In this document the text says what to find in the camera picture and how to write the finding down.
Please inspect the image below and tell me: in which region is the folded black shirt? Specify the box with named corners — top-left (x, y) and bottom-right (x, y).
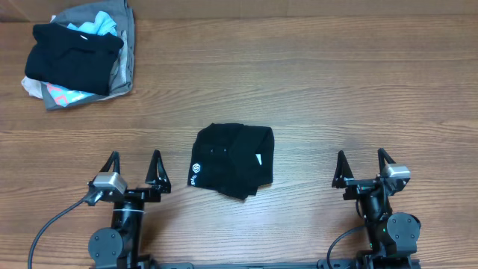
top-left (25, 23), bottom-right (123, 96)

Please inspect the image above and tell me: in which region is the light blue garment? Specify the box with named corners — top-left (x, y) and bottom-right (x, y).
top-left (67, 11), bottom-right (117, 36)

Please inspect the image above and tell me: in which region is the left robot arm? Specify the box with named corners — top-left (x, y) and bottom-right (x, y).
top-left (84, 149), bottom-right (171, 269)

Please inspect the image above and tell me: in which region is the white folded garment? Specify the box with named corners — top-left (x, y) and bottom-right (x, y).
top-left (21, 76), bottom-right (43, 99)

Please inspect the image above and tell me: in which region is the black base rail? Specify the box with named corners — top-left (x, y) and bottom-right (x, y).
top-left (89, 258), bottom-right (423, 269)

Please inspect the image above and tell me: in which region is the blue garment with red print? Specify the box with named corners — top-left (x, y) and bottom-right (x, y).
top-left (45, 83), bottom-right (93, 107)

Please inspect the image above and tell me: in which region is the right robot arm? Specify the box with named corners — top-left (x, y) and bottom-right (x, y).
top-left (326, 148), bottom-right (421, 269)

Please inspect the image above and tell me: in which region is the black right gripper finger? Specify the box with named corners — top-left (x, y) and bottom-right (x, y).
top-left (332, 150), bottom-right (354, 188)
top-left (377, 148), bottom-right (396, 176)

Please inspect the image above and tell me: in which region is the black t-shirt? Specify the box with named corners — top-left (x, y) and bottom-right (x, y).
top-left (187, 123), bottom-right (275, 200)

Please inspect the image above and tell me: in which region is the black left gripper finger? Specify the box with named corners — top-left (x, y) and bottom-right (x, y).
top-left (145, 149), bottom-right (171, 194)
top-left (100, 151), bottom-right (120, 174)

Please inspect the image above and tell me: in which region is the folded grey shirt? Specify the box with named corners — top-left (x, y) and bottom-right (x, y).
top-left (22, 1), bottom-right (134, 110)

